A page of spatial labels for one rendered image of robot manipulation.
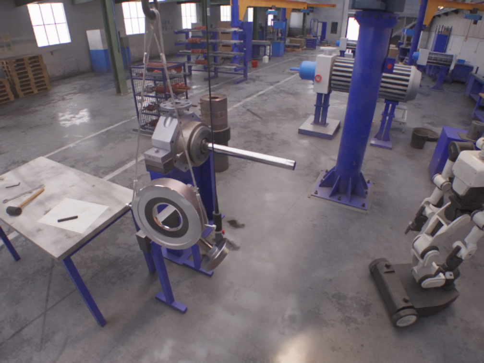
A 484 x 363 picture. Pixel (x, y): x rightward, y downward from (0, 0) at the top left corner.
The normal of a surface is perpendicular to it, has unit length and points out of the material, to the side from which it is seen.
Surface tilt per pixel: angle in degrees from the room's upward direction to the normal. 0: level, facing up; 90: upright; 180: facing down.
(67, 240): 0
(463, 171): 90
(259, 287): 0
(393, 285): 0
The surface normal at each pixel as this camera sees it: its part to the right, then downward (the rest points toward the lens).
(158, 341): 0.00, -0.84
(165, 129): -0.31, -0.26
